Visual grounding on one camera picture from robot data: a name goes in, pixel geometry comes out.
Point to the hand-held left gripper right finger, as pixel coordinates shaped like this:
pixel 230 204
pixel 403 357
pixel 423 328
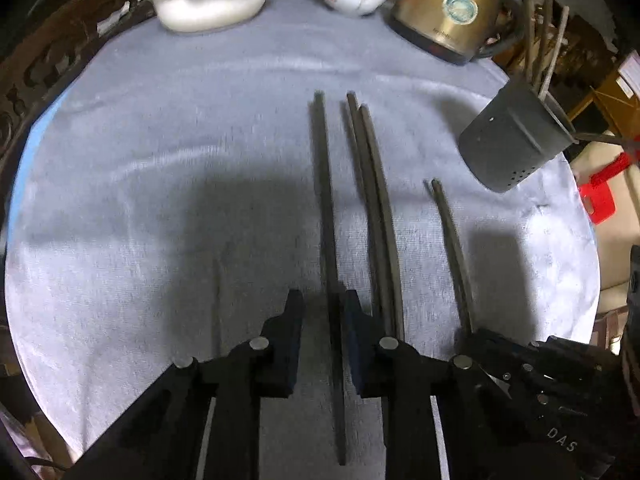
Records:
pixel 354 345

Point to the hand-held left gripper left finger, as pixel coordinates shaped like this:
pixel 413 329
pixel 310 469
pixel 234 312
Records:
pixel 295 345

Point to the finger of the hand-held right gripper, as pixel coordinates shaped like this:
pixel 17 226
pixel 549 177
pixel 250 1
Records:
pixel 492 350

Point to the grey perforated utensil holder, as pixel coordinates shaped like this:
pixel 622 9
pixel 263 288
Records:
pixel 510 135

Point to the red plastic stool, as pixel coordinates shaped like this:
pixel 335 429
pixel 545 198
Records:
pixel 600 197

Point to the grey tablecloth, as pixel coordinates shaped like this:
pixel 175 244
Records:
pixel 200 160

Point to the blue table cover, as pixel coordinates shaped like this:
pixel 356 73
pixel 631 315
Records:
pixel 32 135

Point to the golden electric kettle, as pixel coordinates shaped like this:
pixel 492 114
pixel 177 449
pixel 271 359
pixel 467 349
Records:
pixel 450 0

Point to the carved dark wooden chair back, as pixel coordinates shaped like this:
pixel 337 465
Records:
pixel 40 60

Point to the wall calendar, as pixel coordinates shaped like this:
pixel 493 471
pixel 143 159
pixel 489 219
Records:
pixel 630 72

